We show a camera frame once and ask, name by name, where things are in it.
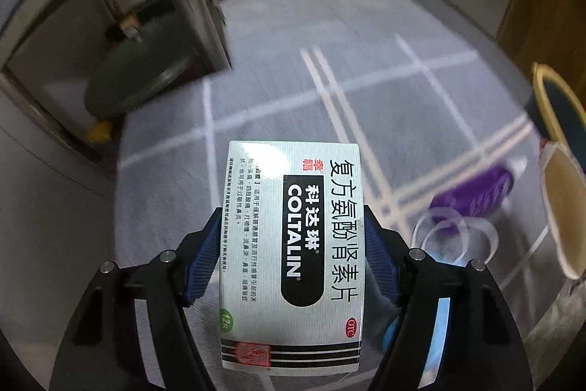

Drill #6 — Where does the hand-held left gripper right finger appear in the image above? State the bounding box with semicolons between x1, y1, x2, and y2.
364;205;534;391

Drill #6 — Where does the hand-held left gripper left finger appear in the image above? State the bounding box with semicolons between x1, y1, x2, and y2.
48;208;225;391

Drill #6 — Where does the white medicine box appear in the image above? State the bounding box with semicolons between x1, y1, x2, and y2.
220;140;367;372

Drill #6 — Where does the yellow-rimmed trash bin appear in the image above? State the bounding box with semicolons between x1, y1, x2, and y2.
526;62;586;144

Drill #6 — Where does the blue face mask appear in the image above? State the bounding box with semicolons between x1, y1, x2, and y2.
379;298;452;357

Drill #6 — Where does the purple plastic bottle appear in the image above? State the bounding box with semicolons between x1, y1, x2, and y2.
430;159;527;220

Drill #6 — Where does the small yellow object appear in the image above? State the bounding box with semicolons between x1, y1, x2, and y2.
89;121;113;144

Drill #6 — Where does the grey rug with white lines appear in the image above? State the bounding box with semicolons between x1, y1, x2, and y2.
114;31;568;391

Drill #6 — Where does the beige fluffy rug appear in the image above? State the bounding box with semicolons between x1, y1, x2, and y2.
522;276;582;355

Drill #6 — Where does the white paper cup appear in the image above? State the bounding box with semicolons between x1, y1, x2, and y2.
540;141;586;279

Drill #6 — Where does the grey pot lid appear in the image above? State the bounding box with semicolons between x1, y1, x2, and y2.
85;20;197;119

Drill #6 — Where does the metal storage rack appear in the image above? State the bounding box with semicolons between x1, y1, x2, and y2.
0;0;234;163

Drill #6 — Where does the large wooden cabinet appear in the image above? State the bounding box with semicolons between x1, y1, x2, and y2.
497;0;586;85

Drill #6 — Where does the white plastic ring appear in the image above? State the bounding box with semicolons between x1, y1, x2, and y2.
419;210;500;266

